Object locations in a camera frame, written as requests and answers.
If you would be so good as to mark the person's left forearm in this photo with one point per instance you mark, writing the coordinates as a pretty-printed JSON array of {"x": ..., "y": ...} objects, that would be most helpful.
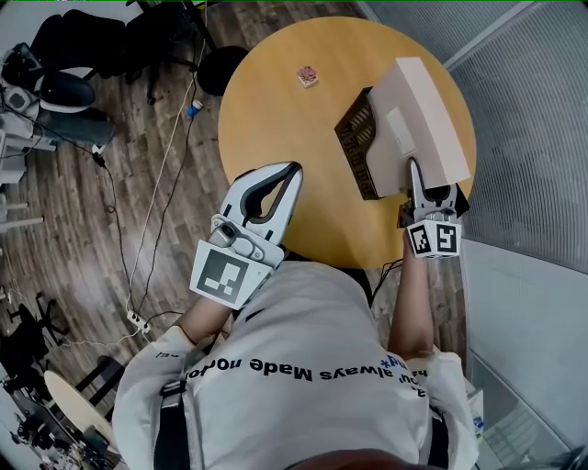
[{"x": 206, "y": 316}]

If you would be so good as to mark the cluttered work desk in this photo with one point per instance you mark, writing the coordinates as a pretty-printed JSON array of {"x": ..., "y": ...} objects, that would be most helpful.
[{"x": 41, "y": 436}]

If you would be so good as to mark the round beige side table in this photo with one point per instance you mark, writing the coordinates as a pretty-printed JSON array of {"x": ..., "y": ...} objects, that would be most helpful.
[{"x": 73, "y": 404}]

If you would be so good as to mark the white power strip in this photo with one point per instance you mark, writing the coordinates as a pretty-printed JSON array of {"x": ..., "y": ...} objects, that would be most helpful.
[{"x": 138, "y": 322}]

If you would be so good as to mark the black office chair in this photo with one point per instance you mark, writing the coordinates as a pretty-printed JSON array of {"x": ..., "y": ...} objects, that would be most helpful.
[{"x": 156, "y": 46}]

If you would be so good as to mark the black swivel chair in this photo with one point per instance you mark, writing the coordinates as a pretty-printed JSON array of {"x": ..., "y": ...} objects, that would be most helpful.
[{"x": 27, "y": 330}]

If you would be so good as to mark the black mesh file holder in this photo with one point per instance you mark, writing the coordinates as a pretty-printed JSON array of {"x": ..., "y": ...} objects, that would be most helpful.
[{"x": 356, "y": 137}]

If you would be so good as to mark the black white machine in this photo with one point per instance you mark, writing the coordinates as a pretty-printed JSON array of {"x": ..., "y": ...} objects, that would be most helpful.
[{"x": 64, "y": 92}]

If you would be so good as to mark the black standing fan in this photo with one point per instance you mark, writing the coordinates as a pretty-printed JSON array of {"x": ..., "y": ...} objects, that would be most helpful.
[{"x": 222, "y": 71}]

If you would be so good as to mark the beige cardboard box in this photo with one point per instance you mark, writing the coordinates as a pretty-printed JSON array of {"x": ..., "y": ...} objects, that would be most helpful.
[{"x": 427, "y": 119}]

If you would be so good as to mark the small pink cube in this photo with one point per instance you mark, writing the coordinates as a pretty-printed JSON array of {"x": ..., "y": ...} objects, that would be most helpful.
[{"x": 307, "y": 77}]

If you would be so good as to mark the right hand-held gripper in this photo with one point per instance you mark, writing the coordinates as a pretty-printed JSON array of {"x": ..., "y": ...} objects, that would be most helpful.
[{"x": 436, "y": 238}]

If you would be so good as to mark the person's white printed shirt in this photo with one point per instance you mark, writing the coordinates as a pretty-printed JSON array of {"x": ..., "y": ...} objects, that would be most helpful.
[{"x": 298, "y": 404}]

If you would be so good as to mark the blue paper cup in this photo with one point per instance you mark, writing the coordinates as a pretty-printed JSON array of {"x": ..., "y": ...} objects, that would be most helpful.
[{"x": 195, "y": 109}]

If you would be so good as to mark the person's right forearm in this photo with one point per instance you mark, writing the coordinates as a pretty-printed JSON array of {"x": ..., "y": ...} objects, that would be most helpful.
[{"x": 411, "y": 298}]

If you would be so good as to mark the white desk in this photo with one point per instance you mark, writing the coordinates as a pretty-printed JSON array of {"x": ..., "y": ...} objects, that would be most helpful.
[{"x": 14, "y": 156}]

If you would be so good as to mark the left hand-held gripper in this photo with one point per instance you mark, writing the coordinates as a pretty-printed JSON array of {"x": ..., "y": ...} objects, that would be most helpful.
[{"x": 220, "y": 275}]

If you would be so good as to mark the black jacket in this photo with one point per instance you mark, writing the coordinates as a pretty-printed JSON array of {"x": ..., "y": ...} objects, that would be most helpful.
[{"x": 78, "y": 41}]

